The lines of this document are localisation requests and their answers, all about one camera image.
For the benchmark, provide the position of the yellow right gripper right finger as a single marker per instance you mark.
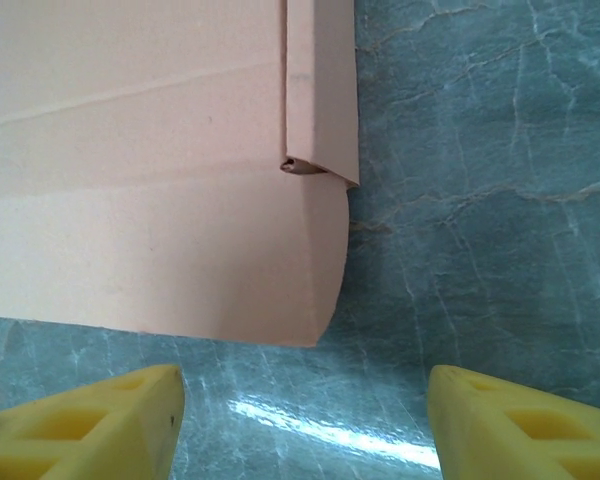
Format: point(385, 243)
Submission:
point(480, 440)

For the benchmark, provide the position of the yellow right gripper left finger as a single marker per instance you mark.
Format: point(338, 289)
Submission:
point(120, 440)

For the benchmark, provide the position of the pink paper box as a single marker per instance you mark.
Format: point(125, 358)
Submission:
point(155, 200)

